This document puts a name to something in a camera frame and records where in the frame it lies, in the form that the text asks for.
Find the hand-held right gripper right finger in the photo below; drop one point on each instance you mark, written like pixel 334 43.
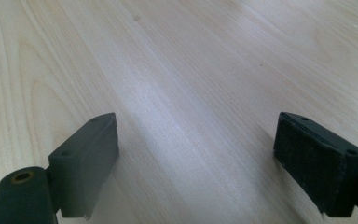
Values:
pixel 317 165

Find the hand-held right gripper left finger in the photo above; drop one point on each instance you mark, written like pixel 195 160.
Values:
pixel 84 168

